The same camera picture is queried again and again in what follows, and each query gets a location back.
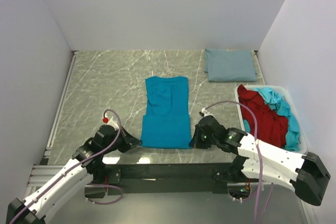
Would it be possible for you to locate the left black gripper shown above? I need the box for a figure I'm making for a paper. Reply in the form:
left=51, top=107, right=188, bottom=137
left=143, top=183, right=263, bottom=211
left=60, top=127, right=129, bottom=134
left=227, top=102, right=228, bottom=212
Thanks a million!
left=102, top=125, right=142, bottom=154

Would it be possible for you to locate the teal blue t-shirt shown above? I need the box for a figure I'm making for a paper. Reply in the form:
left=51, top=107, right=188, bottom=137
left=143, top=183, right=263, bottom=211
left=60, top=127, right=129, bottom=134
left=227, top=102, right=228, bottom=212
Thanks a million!
left=141, top=76, right=191, bottom=149

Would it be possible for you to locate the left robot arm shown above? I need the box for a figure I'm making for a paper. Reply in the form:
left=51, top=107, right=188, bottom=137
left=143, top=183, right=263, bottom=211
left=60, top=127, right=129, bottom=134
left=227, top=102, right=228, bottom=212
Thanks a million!
left=6, top=124, right=142, bottom=223

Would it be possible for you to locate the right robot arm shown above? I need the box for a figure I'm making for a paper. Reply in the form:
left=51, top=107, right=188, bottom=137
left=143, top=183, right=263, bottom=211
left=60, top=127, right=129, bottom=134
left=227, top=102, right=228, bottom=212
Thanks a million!
left=191, top=114, right=331, bottom=206

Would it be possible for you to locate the black mounting beam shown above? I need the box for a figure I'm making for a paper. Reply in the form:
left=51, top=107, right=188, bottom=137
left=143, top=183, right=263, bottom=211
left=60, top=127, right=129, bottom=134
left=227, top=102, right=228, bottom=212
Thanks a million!
left=92, top=163, right=257, bottom=194

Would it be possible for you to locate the red t-shirt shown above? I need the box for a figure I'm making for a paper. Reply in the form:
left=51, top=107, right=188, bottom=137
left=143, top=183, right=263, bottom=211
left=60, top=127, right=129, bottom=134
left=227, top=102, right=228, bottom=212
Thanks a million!
left=237, top=84, right=288, bottom=147

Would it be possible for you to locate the folded grey-blue t-shirt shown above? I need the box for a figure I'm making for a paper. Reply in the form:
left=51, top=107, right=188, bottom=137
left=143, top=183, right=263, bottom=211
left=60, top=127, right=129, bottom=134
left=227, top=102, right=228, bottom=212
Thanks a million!
left=204, top=49, right=257, bottom=82

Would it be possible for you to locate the light blue t-shirt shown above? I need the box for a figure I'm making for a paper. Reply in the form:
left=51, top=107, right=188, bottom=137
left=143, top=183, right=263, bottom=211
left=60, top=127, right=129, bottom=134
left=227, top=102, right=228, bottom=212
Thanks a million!
left=243, top=86, right=300, bottom=152

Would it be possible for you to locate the white plastic laundry basket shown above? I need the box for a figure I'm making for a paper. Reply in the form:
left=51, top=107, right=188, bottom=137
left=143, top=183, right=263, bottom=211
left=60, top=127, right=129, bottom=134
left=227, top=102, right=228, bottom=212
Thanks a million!
left=234, top=84, right=308, bottom=154

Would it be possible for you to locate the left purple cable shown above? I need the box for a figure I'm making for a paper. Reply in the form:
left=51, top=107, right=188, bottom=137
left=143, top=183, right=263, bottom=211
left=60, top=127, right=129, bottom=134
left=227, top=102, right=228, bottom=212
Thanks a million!
left=10, top=109, right=124, bottom=224

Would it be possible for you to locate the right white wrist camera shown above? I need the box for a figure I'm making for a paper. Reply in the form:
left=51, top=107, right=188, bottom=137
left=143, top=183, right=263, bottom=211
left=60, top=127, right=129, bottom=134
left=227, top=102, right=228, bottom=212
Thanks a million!
left=199, top=108, right=213, bottom=117

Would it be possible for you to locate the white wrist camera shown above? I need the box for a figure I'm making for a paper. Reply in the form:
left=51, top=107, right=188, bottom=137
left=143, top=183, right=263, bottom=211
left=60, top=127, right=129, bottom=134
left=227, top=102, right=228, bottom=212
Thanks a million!
left=199, top=108, right=213, bottom=117
left=102, top=117, right=119, bottom=130

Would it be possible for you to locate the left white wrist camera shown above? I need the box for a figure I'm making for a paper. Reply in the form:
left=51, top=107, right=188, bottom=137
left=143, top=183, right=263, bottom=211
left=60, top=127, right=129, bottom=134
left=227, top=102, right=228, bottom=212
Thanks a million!
left=102, top=117, right=119, bottom=130

